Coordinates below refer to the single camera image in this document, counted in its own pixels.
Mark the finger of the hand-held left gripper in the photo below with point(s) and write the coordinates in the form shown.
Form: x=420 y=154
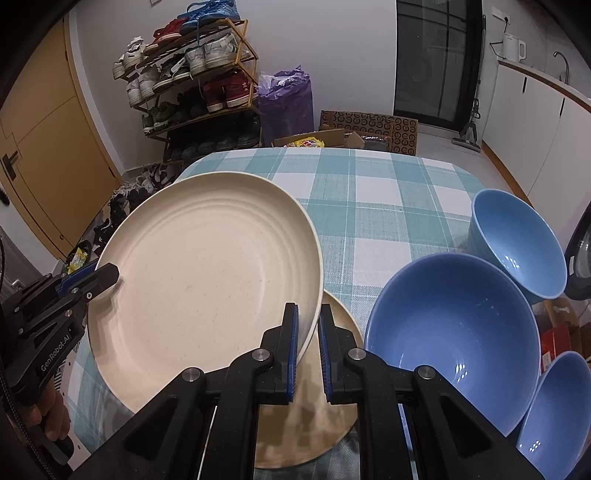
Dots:
x=76 y=277
x=99 y=277

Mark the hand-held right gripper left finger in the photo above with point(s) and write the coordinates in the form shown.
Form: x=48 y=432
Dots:
x=291 y=350

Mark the wooden shoe rack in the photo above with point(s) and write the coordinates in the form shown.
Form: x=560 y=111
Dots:
x=247 y=46

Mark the shoe rack with shoes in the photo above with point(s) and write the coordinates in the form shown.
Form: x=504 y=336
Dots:
x=226 y=90

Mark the light blue bowl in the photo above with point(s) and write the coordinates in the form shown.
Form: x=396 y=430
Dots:
x=512 y=235

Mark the small yellow packet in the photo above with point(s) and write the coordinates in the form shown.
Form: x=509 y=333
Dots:
x=77 y=259

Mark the metal faucet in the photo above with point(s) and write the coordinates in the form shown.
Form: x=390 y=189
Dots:
x=564 y=62

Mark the red cardboard box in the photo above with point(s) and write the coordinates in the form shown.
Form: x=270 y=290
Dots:
x=554 y=346

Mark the open cardboard box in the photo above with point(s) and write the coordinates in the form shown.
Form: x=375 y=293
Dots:
x=337 y=137

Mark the teal checked tablecloth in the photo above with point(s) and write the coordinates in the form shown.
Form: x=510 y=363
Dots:
x=369 y=207

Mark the patterned cardboard sheet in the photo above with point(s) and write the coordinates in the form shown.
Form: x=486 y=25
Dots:
x=351 y=121

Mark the person's left hand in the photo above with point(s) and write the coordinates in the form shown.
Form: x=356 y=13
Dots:
x=51 y=410

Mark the yellow wooden door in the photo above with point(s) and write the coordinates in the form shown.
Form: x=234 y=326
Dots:
x=46 y=138

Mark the yellow snack packet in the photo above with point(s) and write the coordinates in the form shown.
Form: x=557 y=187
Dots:
x=304 y=142

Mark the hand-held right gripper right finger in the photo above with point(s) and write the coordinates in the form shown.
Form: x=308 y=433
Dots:
x=324 y=350

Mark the white electric kettle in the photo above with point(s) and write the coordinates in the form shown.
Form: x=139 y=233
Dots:
x=513 y=46

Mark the large cream plate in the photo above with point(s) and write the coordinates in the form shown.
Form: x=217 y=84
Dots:
x=194 y=277

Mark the black framed glass door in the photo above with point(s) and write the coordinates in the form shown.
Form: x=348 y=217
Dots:
x=434 y=60

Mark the purple plastic bag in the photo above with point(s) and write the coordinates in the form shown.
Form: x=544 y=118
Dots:
x=286 y=110

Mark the white kitchen cabinet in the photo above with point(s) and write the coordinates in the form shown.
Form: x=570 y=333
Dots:
x=531 y=120

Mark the pile of dark shoes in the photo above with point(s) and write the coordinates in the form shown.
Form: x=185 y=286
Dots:
x=134 y=194

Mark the small cream plate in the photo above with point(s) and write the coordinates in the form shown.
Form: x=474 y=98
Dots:
x=304 y=429

